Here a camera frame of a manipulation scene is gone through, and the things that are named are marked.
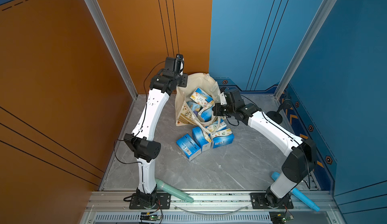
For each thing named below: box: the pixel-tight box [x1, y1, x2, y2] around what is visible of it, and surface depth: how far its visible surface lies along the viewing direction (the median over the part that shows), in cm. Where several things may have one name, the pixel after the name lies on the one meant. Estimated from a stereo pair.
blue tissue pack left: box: [175, 133, 203, 161], surface depth 87 cm
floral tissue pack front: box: [197, 100, 215, 123], surface depth 89 cm
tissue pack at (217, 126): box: [205, 119, 228, 133], surface depth 92 cm
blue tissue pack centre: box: [208, 128, 235, 149], surface depth 90 cm
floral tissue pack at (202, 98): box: [189, 86, 214, 108], surface depth 98 cm
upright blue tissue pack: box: [192, 126, 212, 153], surface depth 89 cm
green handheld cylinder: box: [155, 178, 194, 203], surface depth 77 cm
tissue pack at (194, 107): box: [186, 100, 204, 118], surface depth 95 cm
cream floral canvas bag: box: [175, 72, 223, 133], surface depth 93 cm
